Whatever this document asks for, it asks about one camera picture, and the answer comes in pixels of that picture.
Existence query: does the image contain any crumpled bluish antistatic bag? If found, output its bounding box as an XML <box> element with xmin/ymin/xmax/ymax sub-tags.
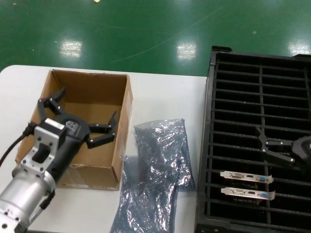
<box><xmin>133</xmin><ymin>118</ymin><xmax>197</xmax><ymax>193</ymax></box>

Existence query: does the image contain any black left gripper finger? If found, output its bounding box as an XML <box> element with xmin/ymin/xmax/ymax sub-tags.
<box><xmin>86</xmin><ymin>110</ymin><xmax>119</xmax><ymax>149</ymax></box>
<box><xmin>37</xmin><ymin>87</ymin><xmax>68</xmax><ymax>122</ymax></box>

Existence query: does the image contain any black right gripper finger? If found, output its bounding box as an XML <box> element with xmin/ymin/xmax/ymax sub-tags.
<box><xmin>257</xmin><ymin>127</ymin><xmax>295</xmax><ymax>164</ymax></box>

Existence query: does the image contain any open brown cardboard box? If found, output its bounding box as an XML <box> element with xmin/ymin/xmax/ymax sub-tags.
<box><xmin>15</xmin><ymin>69</ymin><xmax>134</xmax><ymax>192</ymax></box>

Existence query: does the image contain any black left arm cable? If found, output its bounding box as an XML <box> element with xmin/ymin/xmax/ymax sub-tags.
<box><xmin>0</xmin><ymin>122</ymin><xmax>37</xmax><ymax>168</ymax></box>

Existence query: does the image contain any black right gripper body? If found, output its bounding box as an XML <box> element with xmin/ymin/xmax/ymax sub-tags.
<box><xmin>290</xmin><ymin>135</ymin><xmax>311</xmax><ymax>174</ymax></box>

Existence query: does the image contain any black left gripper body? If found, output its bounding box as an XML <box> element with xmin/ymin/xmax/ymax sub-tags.
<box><xmin>47</xmin><ymin>114</ymin><xmax>91</xmax><ymax>182</ymax></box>

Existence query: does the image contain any black slotted plastic container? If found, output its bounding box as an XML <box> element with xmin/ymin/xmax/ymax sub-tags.
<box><xmin>195</xmin><ymin>45</ymin><xmax>311</xmax><ymax>233</ymax></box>

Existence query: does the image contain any graphics card with metal bracket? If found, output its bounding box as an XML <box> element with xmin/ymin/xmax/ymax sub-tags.
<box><xmin>221</xmin><ymin>186</ymin><xmax>276</xmax><ymax>202</ymax></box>
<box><xmin>220</xmin><ymin>170</ymin><xmax>275</xmax><ymax>187</ymax></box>

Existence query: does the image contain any grey translucent antistatic bag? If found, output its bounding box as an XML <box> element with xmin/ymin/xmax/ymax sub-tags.
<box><xmin>110</xmin><ymin>154</ymin><xmax>180</xmax><ymax>233</ymax></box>

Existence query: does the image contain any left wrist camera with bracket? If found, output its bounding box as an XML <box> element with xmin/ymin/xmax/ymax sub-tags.
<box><xmin>20</xmin><ymin>117</ymin><xmax>68</xmax><ymax>172</ymax></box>

